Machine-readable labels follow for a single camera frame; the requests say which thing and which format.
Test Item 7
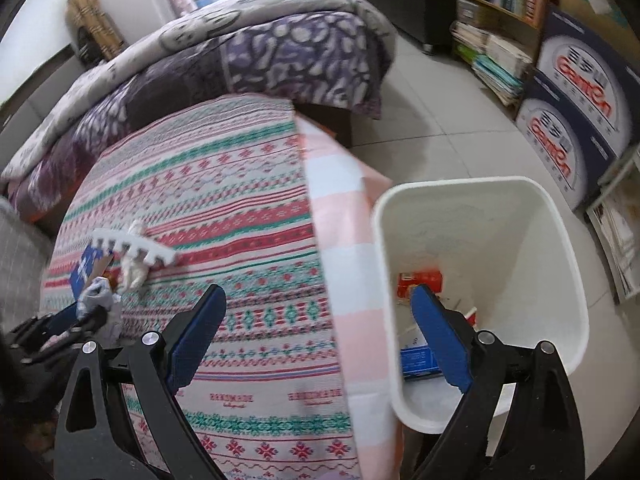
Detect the small blue box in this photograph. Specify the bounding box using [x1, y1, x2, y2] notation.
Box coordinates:
[70, 245, 114, 302]

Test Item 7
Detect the white plastic rack piece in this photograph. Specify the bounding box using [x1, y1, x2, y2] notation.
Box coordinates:
[91, 227, 179, 269]

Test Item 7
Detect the plaid coat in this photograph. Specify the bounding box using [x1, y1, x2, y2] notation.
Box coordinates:
[67, 0, 129, 61]

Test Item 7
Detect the blue and white cardboard box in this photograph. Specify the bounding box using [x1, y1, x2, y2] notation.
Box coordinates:
[535, 5, 640, 162]
[515, 72, 614, 212]

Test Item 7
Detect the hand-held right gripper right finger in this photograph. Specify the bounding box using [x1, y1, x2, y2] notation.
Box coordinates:
[410, 284, 587, 480]

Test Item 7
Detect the purple patterned blanket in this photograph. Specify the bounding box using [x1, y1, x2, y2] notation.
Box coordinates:
[5, 10, 401, 222]

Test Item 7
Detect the grey plastic bag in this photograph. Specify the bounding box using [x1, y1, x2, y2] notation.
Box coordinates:
[75, 276, 124, 346]

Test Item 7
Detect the white plastic bin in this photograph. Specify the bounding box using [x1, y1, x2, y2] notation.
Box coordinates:
[371, 176, 591, 435]

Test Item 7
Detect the red and white carton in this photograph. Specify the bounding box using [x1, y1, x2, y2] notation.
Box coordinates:
[397, 270, 445, 304]

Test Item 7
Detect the large blue carton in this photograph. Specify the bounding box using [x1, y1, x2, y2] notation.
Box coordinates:
[399, 345, 444, 382]

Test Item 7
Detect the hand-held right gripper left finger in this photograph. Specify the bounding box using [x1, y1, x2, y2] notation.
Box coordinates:
[54, 284, 228, 480]

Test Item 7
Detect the grey checked cushion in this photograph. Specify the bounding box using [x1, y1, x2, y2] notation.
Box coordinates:
[0, 197, 57, 332]

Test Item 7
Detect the dark storage bench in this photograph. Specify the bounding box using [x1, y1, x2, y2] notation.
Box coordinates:
[347, 0, 459, 56]

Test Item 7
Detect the striped patterned tablecloth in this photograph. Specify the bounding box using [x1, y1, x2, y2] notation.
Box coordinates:
[40, 94, 366, 480]

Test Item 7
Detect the stack of floor books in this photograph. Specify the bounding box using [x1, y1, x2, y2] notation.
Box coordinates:
[450, 20, 534, 109]

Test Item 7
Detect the pink checked cloth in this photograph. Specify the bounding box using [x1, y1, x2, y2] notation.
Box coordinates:
[295, 115, 407, 480]

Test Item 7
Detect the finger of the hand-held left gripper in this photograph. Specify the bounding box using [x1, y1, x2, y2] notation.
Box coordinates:
[7, 327, 88, 361]
[15, 306, 108, 342]

